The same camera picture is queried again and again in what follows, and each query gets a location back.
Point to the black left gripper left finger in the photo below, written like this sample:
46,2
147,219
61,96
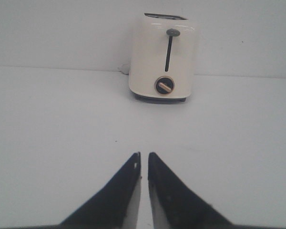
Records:
116,205

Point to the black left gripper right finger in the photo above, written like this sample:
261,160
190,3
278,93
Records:
174,205

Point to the cream two-slot toaster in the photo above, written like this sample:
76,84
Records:
162,60

